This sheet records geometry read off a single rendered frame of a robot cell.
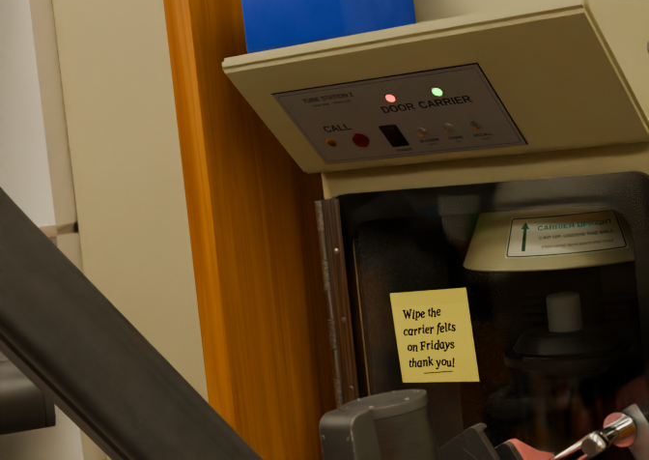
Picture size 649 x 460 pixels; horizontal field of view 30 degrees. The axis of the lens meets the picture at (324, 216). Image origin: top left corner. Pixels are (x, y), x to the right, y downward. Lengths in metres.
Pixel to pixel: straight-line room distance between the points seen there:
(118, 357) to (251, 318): 0.42
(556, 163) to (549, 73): 0.11
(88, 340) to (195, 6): 0.46
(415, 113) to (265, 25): 0.14
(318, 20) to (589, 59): 0.21
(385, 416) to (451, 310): 0.26
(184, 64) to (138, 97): 0.80
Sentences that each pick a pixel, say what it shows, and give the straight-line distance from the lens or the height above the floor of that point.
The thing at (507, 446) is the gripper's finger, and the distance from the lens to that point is 0.85.
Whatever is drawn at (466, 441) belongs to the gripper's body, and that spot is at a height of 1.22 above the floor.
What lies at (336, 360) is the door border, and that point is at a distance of 1.06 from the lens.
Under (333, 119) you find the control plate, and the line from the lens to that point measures 0.97.
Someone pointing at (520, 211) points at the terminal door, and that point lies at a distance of 0.94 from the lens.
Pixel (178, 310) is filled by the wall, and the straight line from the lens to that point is 1.83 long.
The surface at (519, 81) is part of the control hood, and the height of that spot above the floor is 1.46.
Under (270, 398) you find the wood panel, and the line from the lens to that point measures 1.09.
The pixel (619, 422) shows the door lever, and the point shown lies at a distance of 0.93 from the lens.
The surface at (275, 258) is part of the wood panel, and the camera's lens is 1.09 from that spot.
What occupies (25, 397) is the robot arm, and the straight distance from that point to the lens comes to 0.93.
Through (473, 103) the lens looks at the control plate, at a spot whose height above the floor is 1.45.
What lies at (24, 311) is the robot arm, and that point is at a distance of 0.64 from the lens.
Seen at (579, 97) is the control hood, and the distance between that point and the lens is 0.86.
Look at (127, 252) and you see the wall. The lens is 1.89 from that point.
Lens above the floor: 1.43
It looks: 3 degrees down
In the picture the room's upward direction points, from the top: 6 degrees counter-clockwise
